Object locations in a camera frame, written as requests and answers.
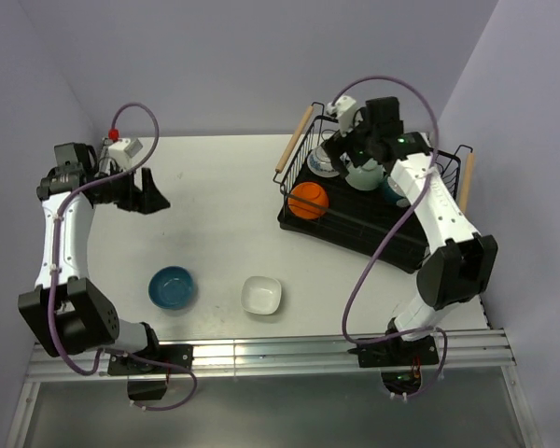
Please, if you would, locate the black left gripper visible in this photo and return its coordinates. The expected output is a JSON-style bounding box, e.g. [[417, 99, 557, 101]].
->
[[94, 161, 170, 215]]

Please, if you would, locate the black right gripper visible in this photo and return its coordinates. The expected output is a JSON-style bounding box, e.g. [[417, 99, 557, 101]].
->
[[320, 107, 378, 178]]

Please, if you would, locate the blue white patterned bowl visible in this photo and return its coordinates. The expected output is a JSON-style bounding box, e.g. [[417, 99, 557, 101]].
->
[[306, 145, 340, 178]]

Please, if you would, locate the pale green ceramic bowl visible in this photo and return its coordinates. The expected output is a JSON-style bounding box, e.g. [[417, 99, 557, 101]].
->
[[345, 160, 385, 191]]

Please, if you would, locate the orange bowl white inside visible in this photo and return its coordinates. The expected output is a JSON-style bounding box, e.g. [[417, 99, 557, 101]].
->
[[287, 182, 329, 220]]

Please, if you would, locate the teal and white bowl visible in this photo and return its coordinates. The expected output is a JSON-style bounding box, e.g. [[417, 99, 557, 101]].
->
[[382, 175, 411, 208]]

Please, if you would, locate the blue ceramic bowl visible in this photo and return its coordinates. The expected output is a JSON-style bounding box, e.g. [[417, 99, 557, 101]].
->
[[147, 266, 197, 311]]

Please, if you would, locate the white square bowl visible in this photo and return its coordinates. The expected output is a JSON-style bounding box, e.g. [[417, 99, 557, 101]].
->
[[240, 275, 282, 315]]

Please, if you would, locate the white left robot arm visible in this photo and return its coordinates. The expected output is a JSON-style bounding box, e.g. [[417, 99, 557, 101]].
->
[[18, 138, 170, 372]]

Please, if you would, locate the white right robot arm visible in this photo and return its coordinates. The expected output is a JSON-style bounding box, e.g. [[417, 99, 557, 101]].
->
[[323, 95, 497, 364]]

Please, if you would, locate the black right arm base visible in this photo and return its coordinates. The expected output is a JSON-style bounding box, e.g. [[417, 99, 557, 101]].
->
[[347, 336, 440, 368]]

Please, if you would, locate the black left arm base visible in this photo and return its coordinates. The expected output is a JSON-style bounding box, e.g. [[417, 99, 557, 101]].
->
[[106, 343, 198, 412]]

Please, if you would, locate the left wooden rack handle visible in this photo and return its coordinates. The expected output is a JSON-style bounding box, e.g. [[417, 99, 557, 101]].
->
[[274, 105, 314, 174]]

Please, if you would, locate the wooden rack handle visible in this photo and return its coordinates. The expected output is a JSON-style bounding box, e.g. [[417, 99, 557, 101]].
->
[[458, 152, 475, 214], [274, 105, 314, 174]]

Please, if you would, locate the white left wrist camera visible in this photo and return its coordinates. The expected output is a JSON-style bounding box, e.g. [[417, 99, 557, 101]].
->
[[98, 127, 143, 174]]

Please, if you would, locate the black wire dish rack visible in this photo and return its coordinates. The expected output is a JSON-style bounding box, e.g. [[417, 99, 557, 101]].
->
[[273, 102, 473, 273]]

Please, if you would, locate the right wooden rack handle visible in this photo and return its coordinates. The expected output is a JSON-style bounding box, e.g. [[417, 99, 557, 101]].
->
[[458, 152, 475, 214]]

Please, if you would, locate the aluminium table edge rail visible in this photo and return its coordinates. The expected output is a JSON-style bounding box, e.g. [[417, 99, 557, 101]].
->
[[24, 329, 516, 383]]

